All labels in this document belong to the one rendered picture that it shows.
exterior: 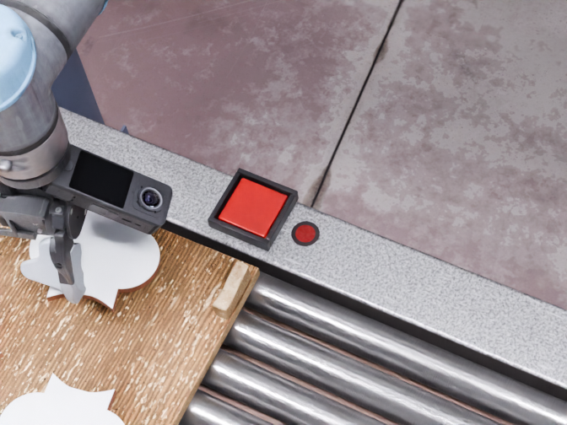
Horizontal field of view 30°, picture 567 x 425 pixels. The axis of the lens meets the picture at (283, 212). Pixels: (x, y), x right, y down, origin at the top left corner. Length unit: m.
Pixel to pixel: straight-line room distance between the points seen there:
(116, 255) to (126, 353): 0.10
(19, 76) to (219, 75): 1.67
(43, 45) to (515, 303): 0.57
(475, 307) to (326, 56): 1.42
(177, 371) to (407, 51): 1.52
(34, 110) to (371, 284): 0.45
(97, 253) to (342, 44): 1.48
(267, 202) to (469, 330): 0.26
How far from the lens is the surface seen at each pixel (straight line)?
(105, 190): 0.96
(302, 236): 1.18
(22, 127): 0.87
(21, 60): 0.82
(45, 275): 1.07
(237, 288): 1.10
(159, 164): 1.25
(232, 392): 1.12
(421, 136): 2.35
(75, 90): 1.82
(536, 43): 2.53
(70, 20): 0.88
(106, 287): 1.09
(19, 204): 1.00
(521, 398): 1.11
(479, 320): 1.14
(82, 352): 1.13
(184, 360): 1.11
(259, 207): 1.19
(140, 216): 0.97
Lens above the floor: 1.95
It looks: 60 degrees down
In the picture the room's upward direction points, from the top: 8 degrees counter-clockwise
